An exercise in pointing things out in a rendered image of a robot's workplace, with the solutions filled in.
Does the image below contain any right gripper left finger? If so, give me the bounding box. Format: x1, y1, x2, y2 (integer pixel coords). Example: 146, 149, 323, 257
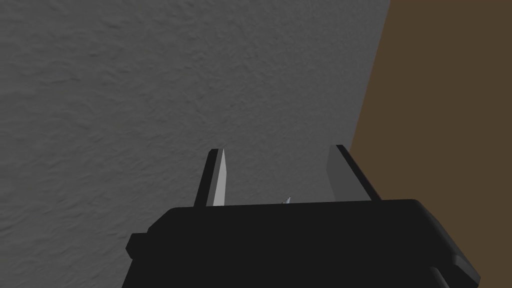
193, 148, 228, 208

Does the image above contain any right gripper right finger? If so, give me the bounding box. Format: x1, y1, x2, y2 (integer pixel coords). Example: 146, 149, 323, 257
325, 144, 382, 203

